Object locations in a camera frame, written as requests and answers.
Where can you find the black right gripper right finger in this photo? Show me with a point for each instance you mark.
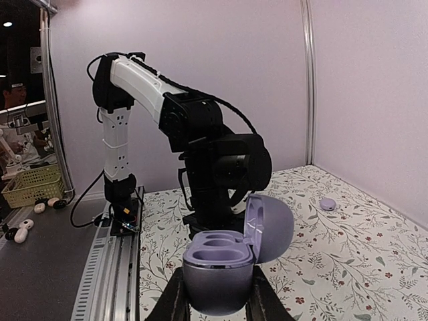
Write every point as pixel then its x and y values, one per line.
pixel 263 303

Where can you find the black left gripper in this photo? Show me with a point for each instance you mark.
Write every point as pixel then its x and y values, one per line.
pixel 210 211

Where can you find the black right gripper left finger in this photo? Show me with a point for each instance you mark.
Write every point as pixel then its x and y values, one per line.
pixel 173 304

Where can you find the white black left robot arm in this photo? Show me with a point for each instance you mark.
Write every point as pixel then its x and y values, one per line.
pixel 221 168

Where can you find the yellow plastic basket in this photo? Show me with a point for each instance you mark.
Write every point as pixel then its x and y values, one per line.
pixel 32 185

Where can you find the aluminium front rail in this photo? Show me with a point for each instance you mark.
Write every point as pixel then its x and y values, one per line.
pixel 109 283

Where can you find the left aluminium frame post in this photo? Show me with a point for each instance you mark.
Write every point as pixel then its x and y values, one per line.
pixel 52 105

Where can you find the aluminium frame post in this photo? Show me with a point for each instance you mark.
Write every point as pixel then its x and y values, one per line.
pixel 310 60
pixel 52 105

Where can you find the right aluminium frame post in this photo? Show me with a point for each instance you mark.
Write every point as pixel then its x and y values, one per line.
pixel 310 60

